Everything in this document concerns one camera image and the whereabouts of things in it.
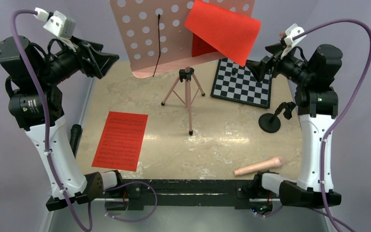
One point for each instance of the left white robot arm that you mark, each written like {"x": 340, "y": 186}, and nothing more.
{"x": 48, "y": 131}

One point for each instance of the pink tripod music stand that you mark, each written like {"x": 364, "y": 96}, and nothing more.
{"x": 156, "y": 40}

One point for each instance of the black microphone desk stand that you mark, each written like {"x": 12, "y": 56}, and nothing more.
{"x": 270, "y": 123}

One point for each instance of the black white checkerboard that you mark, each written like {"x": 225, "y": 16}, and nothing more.
{"x": 241, "y": 87}

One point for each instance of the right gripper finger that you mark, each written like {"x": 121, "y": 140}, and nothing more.
{"x": 274, "y": 48}
{"x": 260, "y": 69}

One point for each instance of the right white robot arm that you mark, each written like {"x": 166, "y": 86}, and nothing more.
{"x": 317, "y": 104}

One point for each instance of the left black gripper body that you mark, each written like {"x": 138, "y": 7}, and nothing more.
{"x": 85, "y": 65}

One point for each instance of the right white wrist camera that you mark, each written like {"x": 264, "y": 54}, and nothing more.
{"x": 290, "y": 38}

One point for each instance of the aluminium table frame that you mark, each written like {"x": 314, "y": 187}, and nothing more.
{"x": 188, "y": 157}

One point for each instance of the red sheet music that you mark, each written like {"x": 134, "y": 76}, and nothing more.
{"x": 216, "y": 29}
{"x": 121, "y": 141}

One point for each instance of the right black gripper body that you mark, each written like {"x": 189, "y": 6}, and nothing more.
{"x": 286, "y": 66}

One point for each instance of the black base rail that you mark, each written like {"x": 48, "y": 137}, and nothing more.
{"x": 238, "y": 194}

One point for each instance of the black microphone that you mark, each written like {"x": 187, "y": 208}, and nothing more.
{"x": 76, "y": 132}

